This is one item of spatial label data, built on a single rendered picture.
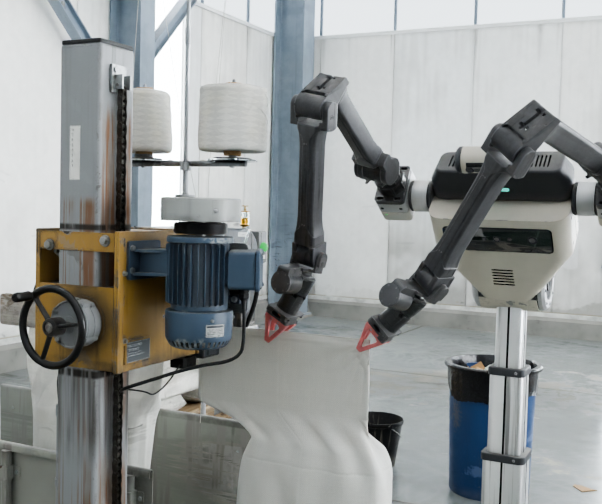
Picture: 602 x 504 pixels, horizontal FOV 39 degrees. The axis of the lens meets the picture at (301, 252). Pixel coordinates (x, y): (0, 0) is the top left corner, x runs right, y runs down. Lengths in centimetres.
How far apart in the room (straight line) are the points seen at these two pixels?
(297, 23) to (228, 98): 914
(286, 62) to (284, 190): 163
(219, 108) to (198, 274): 40
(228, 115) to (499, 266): 91
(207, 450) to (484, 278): 102
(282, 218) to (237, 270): 907
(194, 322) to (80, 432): 38
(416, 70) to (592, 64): 204
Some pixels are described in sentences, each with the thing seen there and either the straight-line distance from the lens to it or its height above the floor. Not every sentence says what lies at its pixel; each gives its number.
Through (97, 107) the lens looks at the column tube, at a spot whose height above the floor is 161.
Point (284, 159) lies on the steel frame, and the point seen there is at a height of 201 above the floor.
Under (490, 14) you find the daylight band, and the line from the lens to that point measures 1052.
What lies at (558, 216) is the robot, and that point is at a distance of 230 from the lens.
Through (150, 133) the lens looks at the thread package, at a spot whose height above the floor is 157.
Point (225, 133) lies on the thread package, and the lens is 197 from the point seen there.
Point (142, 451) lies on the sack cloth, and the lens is 249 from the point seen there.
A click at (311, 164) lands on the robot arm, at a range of 203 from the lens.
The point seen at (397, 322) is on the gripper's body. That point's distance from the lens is 203.
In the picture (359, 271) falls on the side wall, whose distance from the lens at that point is 1076.
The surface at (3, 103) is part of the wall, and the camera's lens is 730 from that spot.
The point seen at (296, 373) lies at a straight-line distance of 218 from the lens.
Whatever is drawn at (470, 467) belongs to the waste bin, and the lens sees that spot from 434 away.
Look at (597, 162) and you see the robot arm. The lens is 210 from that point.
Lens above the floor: 140
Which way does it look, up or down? 3 degrees down
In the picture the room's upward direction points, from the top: 1 degrees clockwise
